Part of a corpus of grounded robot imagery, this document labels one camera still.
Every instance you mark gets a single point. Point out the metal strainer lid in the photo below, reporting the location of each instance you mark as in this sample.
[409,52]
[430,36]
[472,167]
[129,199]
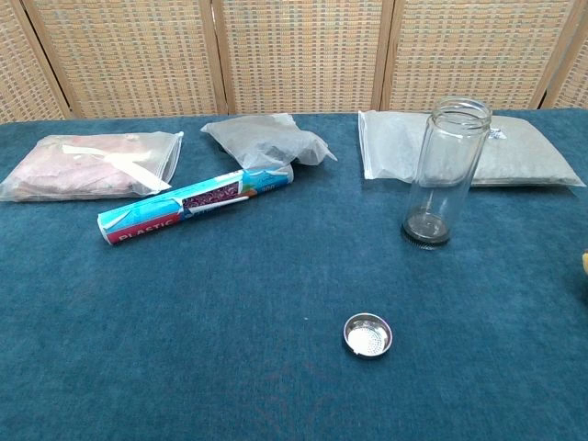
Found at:
[369,337]

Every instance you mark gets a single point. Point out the blue plastic wrap box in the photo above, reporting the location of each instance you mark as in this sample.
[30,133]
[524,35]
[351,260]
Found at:
[151,216]

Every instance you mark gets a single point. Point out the large grey cloth frosted bag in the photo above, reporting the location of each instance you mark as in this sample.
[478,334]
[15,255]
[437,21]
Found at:
[519,156]

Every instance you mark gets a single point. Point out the woven wooden folding screen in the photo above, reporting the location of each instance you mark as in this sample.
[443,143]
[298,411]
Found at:
[298,55]

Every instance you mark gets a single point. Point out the dark cloth in frosted bag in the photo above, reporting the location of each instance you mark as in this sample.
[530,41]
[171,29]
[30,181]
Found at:
[266,138]

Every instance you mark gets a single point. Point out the clear glass jar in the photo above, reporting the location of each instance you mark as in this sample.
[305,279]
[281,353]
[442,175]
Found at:
[448,151]

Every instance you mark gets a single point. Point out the yellow plush toy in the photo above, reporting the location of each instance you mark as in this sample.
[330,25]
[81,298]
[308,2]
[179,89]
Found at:
[585,264]

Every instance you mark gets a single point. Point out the pink cloth in frosted bag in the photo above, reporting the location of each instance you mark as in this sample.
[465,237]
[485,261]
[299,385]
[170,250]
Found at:
[78,165]

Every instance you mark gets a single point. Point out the blue tablecloth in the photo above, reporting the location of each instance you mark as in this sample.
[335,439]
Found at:
[229,331]

